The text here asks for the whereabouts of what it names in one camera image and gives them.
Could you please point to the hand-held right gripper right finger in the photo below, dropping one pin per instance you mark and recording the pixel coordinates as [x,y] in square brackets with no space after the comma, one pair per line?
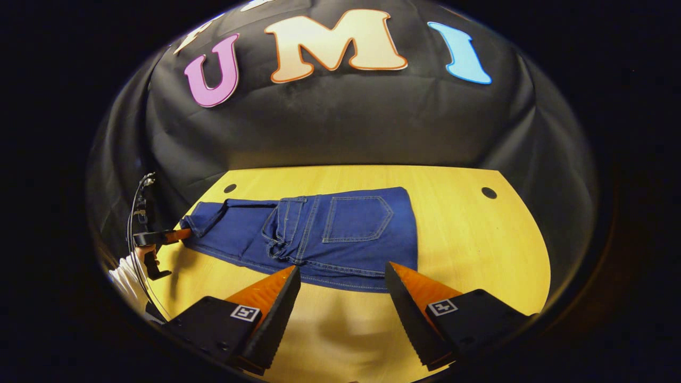
[412,324]

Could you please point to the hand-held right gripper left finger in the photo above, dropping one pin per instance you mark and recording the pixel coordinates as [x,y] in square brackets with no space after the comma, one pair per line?
[276,319]

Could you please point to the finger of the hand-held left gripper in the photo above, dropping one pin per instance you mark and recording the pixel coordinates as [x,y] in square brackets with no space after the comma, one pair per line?
[159,236]

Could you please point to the blue denim jeans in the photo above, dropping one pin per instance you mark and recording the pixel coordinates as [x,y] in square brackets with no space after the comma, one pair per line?
[351,239]

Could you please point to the black backdrop cloth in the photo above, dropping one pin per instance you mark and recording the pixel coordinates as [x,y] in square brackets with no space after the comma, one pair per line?
[340,122]

